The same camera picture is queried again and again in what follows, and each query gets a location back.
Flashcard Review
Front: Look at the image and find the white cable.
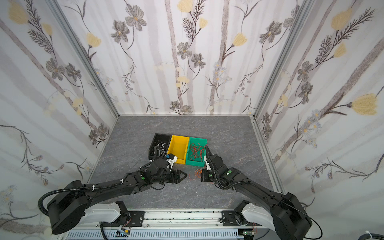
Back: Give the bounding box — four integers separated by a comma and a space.
153, 142, 169, 158

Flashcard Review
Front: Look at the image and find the red cable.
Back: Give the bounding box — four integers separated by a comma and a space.
189, 142, 208, 161

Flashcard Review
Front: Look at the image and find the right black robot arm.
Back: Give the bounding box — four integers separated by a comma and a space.
201, 146, 317, 240

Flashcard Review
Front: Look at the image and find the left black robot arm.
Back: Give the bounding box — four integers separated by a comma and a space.
38, 154, 188, 235

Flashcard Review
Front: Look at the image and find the yellow plastic bin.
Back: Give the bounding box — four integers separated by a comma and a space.
168, 135, 190, 165

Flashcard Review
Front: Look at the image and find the green plastic bin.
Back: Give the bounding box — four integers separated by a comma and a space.
186, 137, 208, 168

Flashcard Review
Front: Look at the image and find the black plastic bin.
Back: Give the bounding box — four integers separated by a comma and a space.
148, 134, 172, 160

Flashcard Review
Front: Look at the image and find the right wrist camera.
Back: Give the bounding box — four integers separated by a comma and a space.
204, 155, 211, 171

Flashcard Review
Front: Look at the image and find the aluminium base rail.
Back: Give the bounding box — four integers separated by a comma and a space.
58, 209, 304, 230

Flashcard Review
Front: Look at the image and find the white slotted cable duct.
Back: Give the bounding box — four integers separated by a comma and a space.
66, 229, 241, 240

